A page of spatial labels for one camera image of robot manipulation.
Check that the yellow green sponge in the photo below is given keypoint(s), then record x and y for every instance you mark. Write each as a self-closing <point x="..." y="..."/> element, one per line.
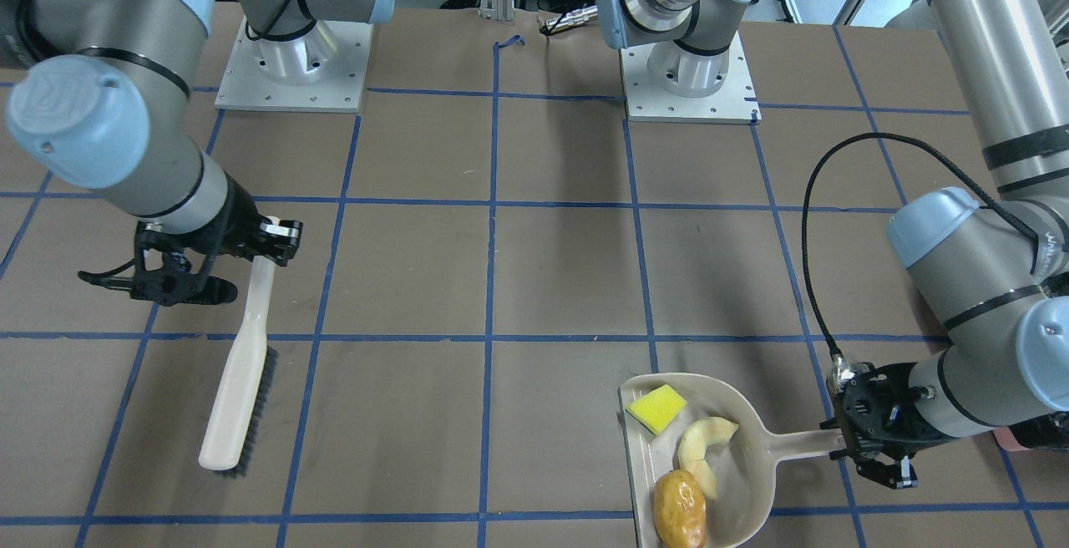
<point x="657" y="409"/>

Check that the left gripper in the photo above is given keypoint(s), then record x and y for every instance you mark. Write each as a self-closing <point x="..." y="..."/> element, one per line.
<point x="883" y="466"/>

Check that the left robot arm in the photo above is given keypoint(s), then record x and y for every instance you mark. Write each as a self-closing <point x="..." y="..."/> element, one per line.
<point x="987" y="267"/>

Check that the beige hand brush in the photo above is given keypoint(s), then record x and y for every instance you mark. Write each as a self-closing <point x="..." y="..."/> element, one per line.
<point x="243" y="386"/>

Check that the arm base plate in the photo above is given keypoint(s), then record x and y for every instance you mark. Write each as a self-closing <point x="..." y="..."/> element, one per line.
<point x="666" y="84"/>
<point x="292" y="63"/>

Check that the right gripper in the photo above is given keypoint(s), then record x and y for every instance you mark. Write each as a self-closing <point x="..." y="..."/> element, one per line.
<point x="236" y="220"/>

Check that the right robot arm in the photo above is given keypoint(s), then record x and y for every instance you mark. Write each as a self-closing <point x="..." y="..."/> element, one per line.
<point x="103" y="107"/>

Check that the beige plastic dustpan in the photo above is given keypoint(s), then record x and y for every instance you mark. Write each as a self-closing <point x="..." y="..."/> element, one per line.
<point x="747" y="469"/>

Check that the pale melon slice toy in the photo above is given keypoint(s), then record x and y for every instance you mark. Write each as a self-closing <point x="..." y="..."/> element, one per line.
<point x="691" y="454"/>

